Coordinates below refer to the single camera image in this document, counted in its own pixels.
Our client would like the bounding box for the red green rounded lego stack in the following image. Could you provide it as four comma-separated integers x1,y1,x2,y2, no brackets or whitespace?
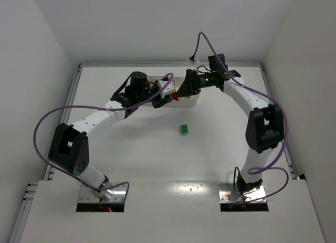
170,92,179,101

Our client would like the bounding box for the green square lego brick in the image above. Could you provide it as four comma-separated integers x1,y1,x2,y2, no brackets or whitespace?
180,124,188,134

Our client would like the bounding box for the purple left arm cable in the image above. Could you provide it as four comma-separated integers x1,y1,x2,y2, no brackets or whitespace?
33,72,175,196

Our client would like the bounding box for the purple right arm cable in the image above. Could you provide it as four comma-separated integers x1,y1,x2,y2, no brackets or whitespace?
188,31,291,206

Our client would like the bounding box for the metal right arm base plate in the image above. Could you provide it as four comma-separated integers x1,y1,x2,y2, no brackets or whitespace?
218,182,267,204

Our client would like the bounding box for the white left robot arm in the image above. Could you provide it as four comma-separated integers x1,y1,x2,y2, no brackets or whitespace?
48,71,175,192

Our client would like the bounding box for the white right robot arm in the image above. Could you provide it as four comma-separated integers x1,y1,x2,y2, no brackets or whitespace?
176,54,284,194

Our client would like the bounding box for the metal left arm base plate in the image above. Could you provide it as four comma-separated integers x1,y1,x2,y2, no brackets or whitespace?
78,182,129,204

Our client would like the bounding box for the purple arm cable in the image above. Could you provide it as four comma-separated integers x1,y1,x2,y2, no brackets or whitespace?
33,72,175,196
188,31,291,206

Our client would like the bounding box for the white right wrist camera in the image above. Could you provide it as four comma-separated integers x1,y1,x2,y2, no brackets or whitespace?
187,56,201,70

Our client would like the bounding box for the white compartment tray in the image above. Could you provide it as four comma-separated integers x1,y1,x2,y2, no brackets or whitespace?
147,76,200,108

